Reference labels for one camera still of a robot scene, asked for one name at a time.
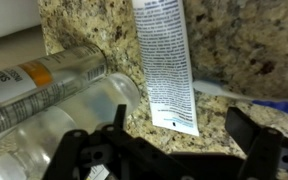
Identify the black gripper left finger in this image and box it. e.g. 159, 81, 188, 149
42, 104, 172, 180

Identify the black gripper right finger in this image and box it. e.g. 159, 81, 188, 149
224, 106, 285, 180

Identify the white tube with blue print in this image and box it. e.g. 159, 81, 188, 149
131, 0, 200, 137

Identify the clear bottle with white cap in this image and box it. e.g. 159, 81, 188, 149
0, 72, 142, 180

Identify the blue toothbrush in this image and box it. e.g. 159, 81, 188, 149
192, 79, 288, 118

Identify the spray can with orange cap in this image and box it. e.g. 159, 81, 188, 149
0, 43, 109, 141

